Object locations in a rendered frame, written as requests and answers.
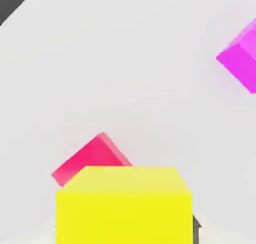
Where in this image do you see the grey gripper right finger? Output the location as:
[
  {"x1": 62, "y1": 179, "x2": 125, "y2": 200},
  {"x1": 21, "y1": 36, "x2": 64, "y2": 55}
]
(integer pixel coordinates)
[{"x1": 192, "y1": 213, "x2": 237, "y2": 244}]

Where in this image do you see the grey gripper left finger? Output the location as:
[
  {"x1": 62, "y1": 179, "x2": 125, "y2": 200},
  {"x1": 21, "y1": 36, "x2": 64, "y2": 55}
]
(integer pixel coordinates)
[{"x1": 25, "y1": 214, "x2": 57, "y2": 244}]

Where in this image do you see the small yellow cube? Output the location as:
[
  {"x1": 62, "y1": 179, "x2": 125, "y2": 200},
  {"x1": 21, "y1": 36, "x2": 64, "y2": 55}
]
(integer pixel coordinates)
[{"x1": 55, "y1": 166, "x2": 194, "y2": 244}]

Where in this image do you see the small pink cube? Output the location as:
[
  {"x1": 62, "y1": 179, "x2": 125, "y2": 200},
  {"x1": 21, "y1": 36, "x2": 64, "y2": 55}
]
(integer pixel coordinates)
[{"x1": 51, "y1": 131, "x2": 133, "y2": 188}]

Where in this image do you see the small magenta cube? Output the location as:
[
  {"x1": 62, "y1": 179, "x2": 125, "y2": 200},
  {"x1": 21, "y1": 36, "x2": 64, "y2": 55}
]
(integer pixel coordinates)
[{"x1": 215, "y1": 17, "x2": 256, "y2": 94}]

